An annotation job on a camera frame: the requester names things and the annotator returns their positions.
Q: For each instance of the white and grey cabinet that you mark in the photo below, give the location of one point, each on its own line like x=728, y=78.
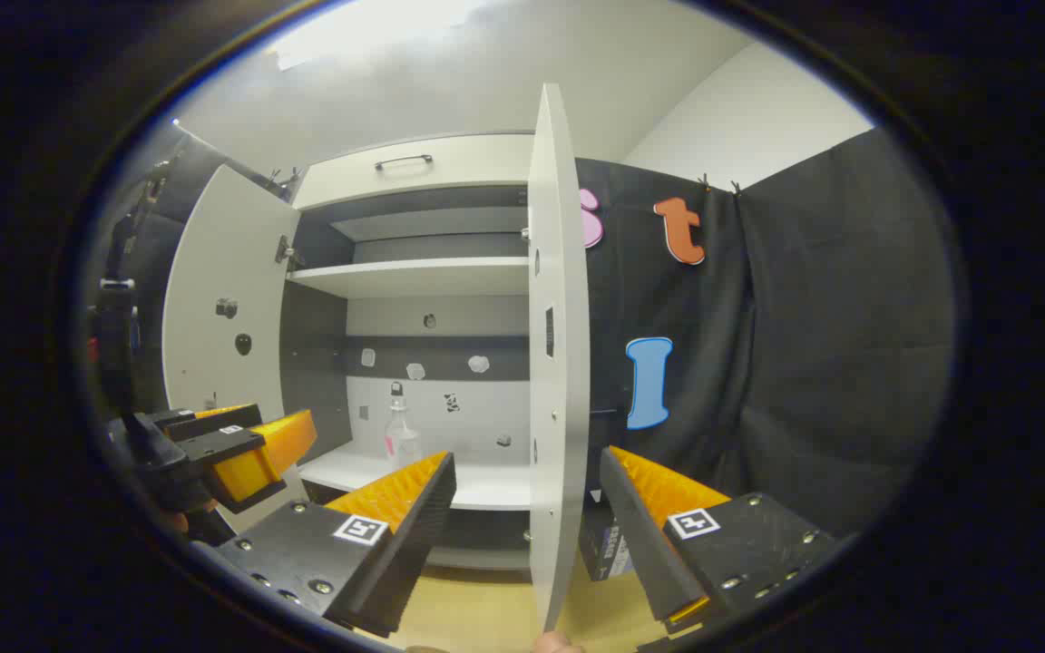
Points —
x=436, y=399

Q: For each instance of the dark blue book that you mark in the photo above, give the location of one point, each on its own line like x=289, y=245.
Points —
x=597, y=544
x=622, y=555

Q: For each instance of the clear plastic bottle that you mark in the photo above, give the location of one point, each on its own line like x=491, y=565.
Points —
x=402, y=444

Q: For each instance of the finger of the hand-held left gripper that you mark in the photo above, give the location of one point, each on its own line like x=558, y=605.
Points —
x=255, y=462
x=205, y=420

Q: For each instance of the black backdrop cloth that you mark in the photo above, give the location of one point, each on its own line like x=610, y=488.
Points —
x=804, y=363

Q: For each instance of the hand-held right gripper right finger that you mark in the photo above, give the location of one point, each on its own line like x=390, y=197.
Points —
x=645, y=544

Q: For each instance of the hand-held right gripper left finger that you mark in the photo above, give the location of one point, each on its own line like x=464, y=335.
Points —
x=400, y=553

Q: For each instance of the white cabinet shelf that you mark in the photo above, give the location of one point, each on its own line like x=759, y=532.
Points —
x=414, y=277

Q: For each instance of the white cabinet door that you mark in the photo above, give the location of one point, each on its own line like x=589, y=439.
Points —
x=559, y=272
x=223, y=363

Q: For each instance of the white cabinet drawer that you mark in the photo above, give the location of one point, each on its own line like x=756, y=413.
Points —
x=486, y=163

